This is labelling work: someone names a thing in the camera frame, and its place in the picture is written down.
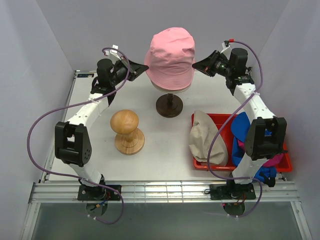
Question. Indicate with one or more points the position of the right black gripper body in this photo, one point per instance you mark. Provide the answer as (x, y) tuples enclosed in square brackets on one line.
[(221, 68)]

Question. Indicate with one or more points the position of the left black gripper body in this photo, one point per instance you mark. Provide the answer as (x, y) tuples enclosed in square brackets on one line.
[(120, 72)]

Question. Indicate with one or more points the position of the pink bucket hat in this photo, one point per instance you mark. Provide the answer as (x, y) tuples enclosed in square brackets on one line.
[(170, 58)]

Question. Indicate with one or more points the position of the beige bucket hat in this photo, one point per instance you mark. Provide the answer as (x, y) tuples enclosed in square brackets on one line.
[(201, 135)]

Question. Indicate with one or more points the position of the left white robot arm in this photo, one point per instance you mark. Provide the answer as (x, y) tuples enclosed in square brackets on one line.
[(71, 138)]

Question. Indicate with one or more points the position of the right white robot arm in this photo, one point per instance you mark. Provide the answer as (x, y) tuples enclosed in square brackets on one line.
[(266, 134)]

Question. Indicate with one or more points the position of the cream mannequin head stand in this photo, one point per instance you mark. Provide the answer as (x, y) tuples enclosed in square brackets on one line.
[(169, 105)]

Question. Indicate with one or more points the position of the light wooden hat stand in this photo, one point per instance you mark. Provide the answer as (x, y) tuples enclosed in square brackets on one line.
[(129, 139)]

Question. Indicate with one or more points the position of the blue and magenta hat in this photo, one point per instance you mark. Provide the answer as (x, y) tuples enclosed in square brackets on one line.
[(240, 130)]

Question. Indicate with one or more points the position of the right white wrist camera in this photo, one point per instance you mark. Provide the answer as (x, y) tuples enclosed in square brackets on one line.
[(226, 48)]

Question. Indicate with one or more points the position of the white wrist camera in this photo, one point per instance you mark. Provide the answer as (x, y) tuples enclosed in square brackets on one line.
[(226, 48), (113, 53)]

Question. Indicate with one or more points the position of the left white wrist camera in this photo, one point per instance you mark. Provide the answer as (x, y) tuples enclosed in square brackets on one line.
[(113, 53)]

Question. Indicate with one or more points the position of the aluminium front rail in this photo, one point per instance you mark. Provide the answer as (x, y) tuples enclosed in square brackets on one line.
[(157, 192)]

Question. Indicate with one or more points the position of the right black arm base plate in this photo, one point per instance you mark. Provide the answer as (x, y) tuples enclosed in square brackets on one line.
[(228, 192)]

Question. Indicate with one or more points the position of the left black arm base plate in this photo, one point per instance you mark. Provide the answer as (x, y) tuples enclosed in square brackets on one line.
[(97, 193)]

